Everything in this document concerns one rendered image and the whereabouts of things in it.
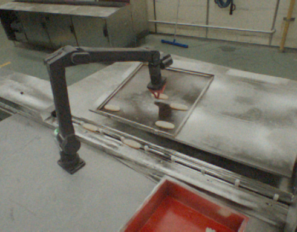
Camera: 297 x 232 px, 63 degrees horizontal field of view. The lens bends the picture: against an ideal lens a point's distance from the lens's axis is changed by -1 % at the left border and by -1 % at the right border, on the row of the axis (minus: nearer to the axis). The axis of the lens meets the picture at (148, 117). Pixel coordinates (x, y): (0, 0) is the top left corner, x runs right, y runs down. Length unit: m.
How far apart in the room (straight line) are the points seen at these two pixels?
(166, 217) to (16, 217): 0.59
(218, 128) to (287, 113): 0.32
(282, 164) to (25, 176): 1.10
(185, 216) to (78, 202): 0.43
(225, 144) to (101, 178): 0.56
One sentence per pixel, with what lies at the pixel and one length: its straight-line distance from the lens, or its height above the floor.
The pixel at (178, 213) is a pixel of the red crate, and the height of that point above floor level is 0.82.
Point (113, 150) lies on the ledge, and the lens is 1.17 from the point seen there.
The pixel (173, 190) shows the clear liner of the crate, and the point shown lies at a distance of 0.96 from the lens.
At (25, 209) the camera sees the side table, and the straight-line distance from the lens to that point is 1.15.
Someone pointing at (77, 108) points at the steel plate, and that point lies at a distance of 1.62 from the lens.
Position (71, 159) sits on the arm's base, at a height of 0.87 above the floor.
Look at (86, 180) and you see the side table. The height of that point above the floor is 0.82.
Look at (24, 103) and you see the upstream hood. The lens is 1.64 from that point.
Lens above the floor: 1.65
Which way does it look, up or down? 36 degrees down
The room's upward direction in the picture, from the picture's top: 6 degrees counter-clockwise
